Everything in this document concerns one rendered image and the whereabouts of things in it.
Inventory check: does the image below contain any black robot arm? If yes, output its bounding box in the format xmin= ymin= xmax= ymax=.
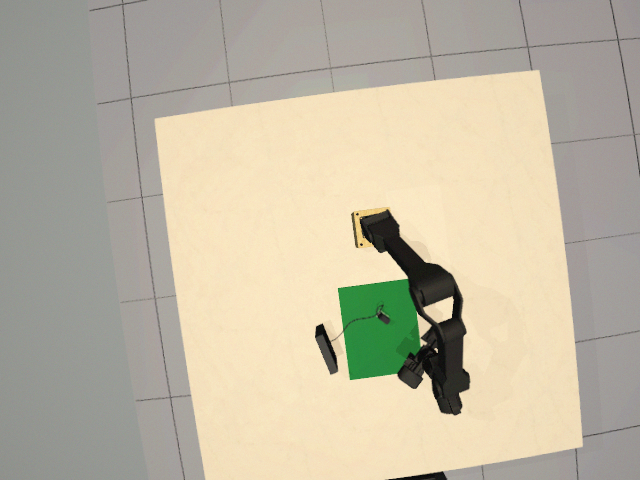
xmin=359 ymin=210 xmax=471 ymax=416

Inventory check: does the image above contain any black plug with thin cable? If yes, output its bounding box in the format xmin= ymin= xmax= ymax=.
xmin=331 ymin=305 xmax=390 ymax=341

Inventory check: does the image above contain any green circuit board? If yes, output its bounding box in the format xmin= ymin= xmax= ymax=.
xmin=338 ymin=279 xmax=421 ymax=380

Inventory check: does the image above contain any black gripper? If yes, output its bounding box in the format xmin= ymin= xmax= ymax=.
xmin=397 ymin=327 xmax=438 ymax=389

